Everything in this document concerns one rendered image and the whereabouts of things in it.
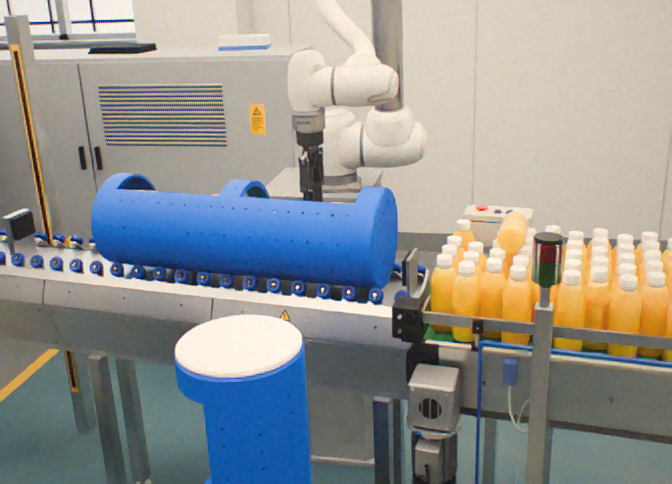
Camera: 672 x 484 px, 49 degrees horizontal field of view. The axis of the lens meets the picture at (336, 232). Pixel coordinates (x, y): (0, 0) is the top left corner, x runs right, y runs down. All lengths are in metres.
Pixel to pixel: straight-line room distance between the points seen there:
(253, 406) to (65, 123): 2.71
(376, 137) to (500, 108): 2.29
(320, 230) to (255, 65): 1.72
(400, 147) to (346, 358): 0.77
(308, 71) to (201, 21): 2.76
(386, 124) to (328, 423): 1.17
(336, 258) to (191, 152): 1.92
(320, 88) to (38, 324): 1.28
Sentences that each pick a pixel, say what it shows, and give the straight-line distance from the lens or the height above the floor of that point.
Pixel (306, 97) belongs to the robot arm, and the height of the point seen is 1.49.
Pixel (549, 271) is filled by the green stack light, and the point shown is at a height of 1.19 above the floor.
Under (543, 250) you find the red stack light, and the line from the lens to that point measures 1.60.
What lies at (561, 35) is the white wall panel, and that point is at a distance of 4.69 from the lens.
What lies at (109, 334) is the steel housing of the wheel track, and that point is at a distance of 2.51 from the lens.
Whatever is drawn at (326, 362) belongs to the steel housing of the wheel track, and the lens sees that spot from 2.18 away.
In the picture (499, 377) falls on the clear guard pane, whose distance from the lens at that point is 1.87.
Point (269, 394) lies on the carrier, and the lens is 1.59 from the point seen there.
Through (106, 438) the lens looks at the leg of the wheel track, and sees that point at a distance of 2.76.
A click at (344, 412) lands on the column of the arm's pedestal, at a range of 2.89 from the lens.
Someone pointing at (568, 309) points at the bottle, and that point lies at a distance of 1.86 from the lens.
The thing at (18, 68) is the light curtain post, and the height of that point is 1.52.
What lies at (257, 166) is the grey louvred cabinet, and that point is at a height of 0.91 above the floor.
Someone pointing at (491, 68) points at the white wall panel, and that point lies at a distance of 4.70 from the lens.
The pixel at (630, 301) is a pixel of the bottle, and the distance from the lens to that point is 1.85.
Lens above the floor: 1.80
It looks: 19 degrees down
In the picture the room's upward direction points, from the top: 2 degrees counter-clockwise
